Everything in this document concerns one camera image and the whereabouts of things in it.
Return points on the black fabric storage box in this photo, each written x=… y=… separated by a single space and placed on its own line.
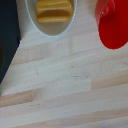
x=7 y=36

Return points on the yellow food piece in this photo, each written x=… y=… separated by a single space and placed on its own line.
x=54 y=11

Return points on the white oval bowl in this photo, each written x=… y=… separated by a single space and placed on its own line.
x=50 y=29

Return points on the red plastic cup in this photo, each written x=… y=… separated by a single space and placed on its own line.
x=112 y=30

